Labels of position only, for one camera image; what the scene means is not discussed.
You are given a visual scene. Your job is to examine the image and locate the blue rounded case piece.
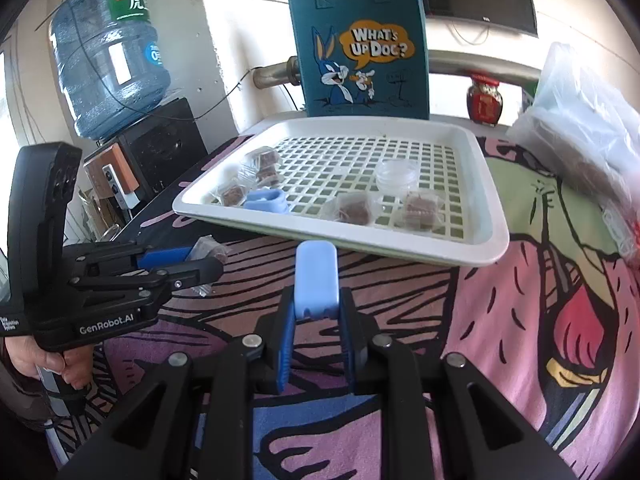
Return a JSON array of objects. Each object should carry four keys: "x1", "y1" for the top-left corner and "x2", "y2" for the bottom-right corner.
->
[{"x1": 293, "y1": 240, "x2": 340, "y2": 321}]

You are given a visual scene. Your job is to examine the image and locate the herb packet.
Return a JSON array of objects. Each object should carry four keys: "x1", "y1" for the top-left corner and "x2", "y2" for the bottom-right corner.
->
[{"x1": 184, "y1": 235, "x2": 230, "y2": 298}]

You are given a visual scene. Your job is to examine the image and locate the large brown powder packet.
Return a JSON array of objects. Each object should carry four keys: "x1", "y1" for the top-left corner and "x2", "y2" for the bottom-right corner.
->
[{"x1": 393, "y1": 190, "x2": 445, "y2": 232}]

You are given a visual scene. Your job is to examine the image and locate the dark brown cube packet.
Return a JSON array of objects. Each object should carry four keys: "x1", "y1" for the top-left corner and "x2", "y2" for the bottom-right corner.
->
[{"x1": 246, "y1": 146, "x2": 281, "y2": 182}]

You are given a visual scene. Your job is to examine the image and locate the clear round lid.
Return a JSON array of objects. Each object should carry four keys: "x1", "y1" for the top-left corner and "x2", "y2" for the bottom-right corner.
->
[{"x1": 374, "y1": 158, "x2": 420, "y2": 196}]

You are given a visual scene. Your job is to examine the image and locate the tan brown cube packet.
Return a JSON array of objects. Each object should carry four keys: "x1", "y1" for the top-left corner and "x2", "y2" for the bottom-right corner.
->
[{"x1": 215, "y1": 178, "x2": 248, "y2": 207}]

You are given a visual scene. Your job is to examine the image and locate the person's left hand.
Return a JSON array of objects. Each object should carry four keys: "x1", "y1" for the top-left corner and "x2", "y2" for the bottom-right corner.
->
[{"x1": 4, "y1": 336, "x2": 93, "y2": 390}]

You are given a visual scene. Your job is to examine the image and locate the orange wooden small speaker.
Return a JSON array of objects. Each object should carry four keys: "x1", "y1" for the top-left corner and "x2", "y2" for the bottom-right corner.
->
[{"x1": 84, "y1": 142, "x2": 140, "y2": 211}]

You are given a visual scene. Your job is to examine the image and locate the white perforated plastic tray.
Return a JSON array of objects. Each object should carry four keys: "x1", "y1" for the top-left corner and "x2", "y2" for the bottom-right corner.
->
[{"x1": 172, "y1": 116, "x2": 509, "y2": 266}]

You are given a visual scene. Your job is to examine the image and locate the blue water jug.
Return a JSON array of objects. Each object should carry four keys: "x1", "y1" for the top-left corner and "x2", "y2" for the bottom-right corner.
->
[{"x1": 50, "y1": 0, "x2": 170, "y2": 141}]

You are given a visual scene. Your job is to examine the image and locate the pink cartoon bedsheet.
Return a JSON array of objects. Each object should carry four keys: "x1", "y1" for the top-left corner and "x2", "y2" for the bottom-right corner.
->
[{"x1": 44, "y1": 129, "x2": 640, "y2": 480}]

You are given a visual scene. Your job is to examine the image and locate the red sauce jar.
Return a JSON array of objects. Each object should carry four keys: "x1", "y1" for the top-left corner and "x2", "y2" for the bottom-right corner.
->
[{"x1": 466, "y1": 74, "x2": 503, "y2": 126}]

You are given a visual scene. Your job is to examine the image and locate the teal Bugs Bunny tote bag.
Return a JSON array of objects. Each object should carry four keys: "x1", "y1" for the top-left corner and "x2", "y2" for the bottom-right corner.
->
[{"x1": 288, "y1": 0, "x2": 430, "y2": 119}]

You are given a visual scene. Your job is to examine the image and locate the clear plastic bag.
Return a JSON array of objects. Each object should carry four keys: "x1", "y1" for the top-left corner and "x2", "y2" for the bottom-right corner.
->
[{"x1": 506, "y1": 44, "x2": 639, "y2": 221}]

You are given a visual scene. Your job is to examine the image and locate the black cable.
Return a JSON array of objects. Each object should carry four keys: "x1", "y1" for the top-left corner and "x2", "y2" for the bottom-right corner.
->
[{"x1": 49, "y1": 0, "x2": 302, "y2": 124}]

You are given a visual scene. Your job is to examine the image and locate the metal bed rail pipe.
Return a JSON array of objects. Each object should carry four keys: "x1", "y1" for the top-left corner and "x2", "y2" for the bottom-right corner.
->
[{"x1": 253, "y1": 50, "x2": 541, "y2": 89}]

